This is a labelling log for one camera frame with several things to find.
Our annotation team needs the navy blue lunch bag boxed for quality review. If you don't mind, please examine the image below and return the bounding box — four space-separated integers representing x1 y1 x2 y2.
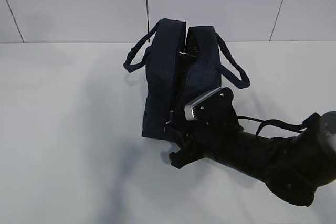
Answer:
123 18 250 141

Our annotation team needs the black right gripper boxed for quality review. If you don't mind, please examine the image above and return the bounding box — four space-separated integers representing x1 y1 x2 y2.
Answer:
164 123 242 168

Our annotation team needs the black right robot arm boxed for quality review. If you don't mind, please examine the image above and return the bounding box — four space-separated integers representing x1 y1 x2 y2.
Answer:
165 111 335 206

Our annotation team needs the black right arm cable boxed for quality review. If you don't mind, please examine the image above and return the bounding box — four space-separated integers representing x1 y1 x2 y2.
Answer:
237 115 310 138

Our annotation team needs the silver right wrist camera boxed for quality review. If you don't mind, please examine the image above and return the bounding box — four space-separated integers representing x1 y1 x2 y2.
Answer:
184 87 234 122

